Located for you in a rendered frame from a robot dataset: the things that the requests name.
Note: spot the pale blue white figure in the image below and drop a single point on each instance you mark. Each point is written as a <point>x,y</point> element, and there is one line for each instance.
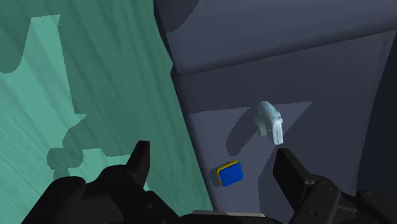
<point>270,121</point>

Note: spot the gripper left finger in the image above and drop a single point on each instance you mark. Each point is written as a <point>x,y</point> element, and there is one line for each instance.
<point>124,186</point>

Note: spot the blue and yellow block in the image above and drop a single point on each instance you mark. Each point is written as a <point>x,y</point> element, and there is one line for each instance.
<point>231,173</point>

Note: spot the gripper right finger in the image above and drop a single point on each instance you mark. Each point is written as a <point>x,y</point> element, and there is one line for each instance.
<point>313,192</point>

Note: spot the dark grey blue sofa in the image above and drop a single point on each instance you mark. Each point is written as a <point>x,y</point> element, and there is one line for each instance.
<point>235,77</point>

